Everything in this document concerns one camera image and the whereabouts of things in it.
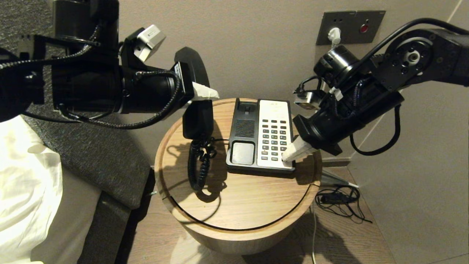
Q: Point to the black telephone handset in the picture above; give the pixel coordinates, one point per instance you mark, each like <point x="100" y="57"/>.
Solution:
<point x="199" y="121"/>

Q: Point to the grey fabric headboard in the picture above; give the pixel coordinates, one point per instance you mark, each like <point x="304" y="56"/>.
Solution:
<point x="91" y="154"/>

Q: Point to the black telephone base white keypad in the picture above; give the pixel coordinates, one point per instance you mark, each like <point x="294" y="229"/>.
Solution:
<point x="271" y="108"/>

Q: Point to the white power plug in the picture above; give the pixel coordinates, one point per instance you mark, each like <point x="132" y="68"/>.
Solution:
<point x="333" y="35"/>

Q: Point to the beige mattress side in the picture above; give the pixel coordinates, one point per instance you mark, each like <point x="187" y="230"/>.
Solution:
<point x="69" y="220"/>

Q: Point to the round wooden bedside table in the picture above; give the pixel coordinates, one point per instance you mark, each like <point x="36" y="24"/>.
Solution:
<point x="238" y="212"/>

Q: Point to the white bed linen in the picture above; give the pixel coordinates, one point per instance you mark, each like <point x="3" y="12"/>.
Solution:
<point x="25" y="190"/>

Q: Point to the dark wall socket plate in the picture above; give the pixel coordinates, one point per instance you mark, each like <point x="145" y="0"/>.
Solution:
<point x="324" y="20"/>

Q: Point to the dark switch plate red button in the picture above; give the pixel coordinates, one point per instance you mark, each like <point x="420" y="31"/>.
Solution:
<point x="372" y="22"/>

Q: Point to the dark fabric bed base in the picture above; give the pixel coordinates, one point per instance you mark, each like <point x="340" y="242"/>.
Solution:
<point x="106" y="227"/>

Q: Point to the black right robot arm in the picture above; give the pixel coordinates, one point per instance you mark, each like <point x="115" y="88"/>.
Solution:
<point x="414" y="62"/>

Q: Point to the grey folded umbrella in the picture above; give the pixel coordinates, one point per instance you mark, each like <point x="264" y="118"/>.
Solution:
<point x="329" y="179"/>

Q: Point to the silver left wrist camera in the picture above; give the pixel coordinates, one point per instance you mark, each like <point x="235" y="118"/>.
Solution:
<point x="148" y="38"/>

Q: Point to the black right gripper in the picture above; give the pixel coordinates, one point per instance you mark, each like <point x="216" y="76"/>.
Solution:
<point x="329" y="128"/>

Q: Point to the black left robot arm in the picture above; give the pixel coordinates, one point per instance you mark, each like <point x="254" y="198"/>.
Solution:
<point x="84" y="88"/>

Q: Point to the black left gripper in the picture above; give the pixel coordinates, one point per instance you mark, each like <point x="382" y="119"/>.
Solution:
<point x="154" y="91"/>

